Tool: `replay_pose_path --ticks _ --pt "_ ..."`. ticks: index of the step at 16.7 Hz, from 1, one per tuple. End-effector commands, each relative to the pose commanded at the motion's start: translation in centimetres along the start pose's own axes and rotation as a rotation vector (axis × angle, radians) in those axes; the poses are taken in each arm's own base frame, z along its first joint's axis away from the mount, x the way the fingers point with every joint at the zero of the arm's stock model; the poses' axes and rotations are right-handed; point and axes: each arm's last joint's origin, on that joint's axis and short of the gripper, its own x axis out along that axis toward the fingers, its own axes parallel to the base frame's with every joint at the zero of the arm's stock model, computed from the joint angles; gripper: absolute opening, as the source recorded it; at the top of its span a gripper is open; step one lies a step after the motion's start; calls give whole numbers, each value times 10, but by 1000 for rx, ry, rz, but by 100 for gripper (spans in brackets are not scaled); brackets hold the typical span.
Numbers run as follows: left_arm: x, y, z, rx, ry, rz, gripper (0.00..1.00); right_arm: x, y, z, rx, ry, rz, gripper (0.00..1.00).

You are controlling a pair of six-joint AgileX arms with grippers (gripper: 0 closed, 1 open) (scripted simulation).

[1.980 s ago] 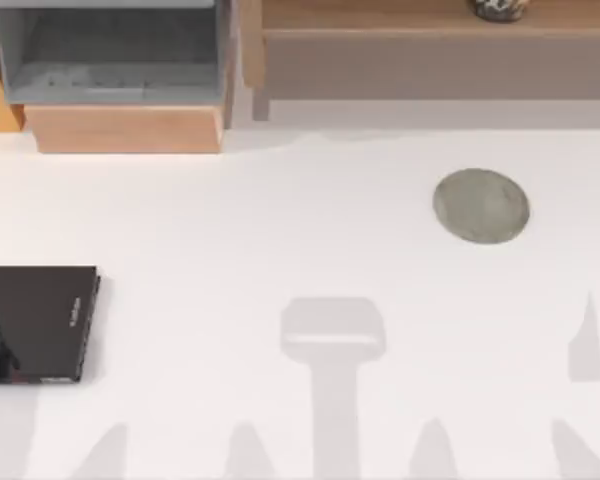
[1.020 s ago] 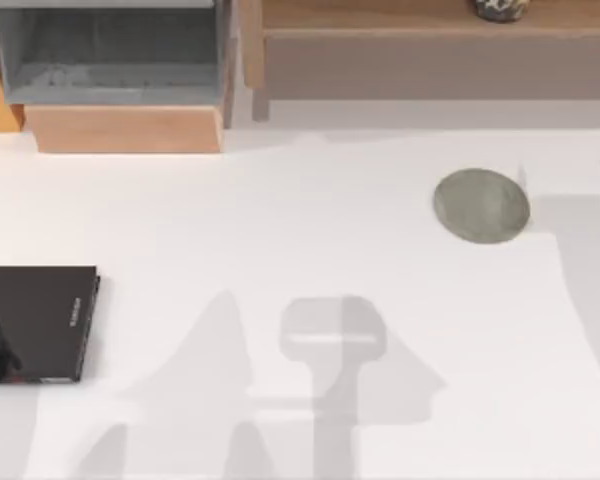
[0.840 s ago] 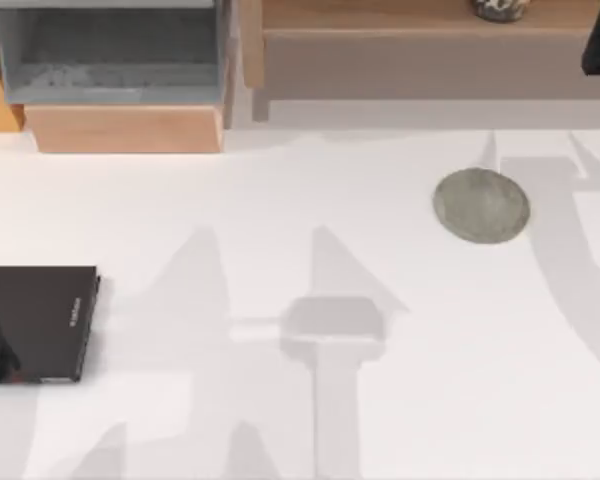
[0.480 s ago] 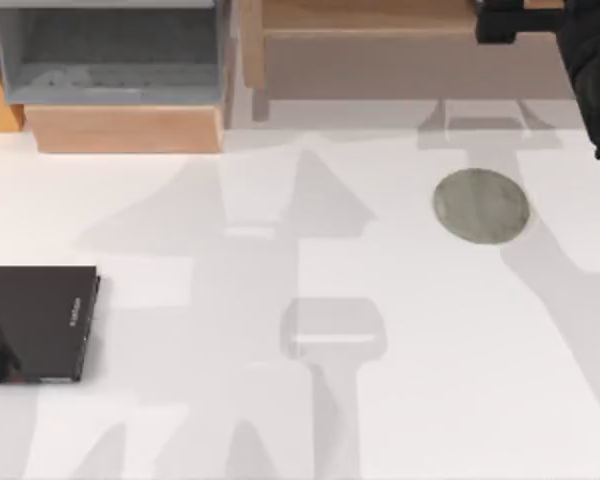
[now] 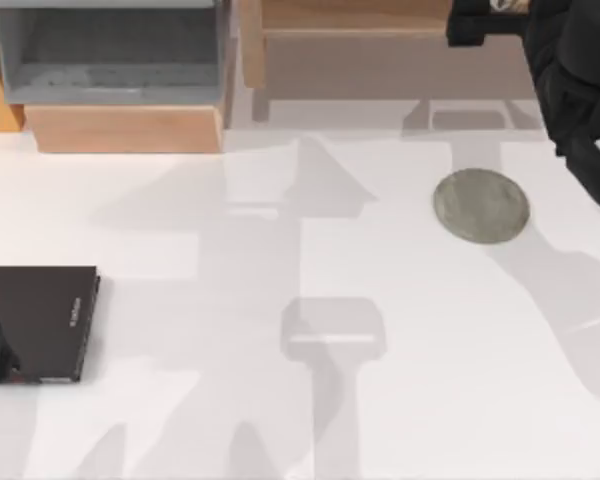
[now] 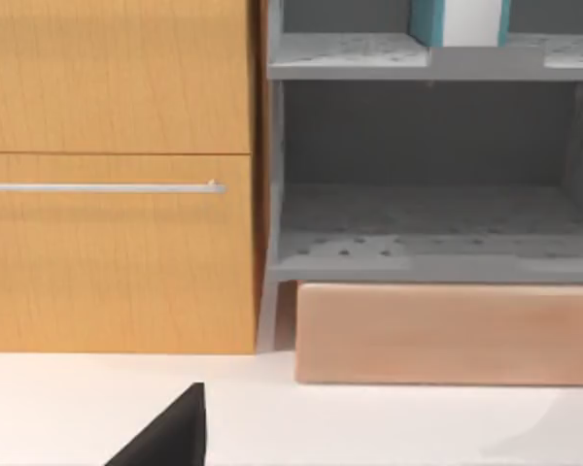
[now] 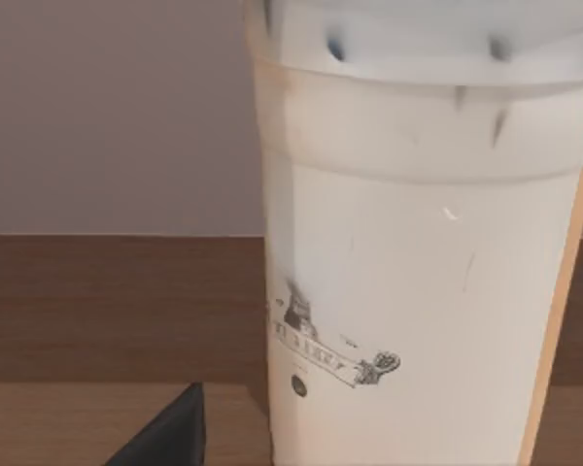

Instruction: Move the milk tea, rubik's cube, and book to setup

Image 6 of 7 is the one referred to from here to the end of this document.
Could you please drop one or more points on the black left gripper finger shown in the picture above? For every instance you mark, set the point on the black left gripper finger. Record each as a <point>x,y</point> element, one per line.
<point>184,432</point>

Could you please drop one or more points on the wooden cupboard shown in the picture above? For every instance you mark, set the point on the wooden cupboard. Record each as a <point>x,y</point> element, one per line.
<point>261,194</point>

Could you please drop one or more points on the pale wooden drawer front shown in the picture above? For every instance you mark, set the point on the pale wooden drawer front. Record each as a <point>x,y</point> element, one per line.
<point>447,335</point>

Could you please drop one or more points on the plain wooden drawer front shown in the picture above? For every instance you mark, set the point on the plain wooden drawer front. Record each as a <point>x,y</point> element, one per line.
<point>112,73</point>

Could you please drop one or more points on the grey pierced shelf unit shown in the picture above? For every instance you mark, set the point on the grey pierced shelf unit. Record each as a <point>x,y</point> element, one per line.
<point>418,145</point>

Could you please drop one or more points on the teal and white book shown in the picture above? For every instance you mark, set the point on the teal and white book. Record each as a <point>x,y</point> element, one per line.
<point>461,22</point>

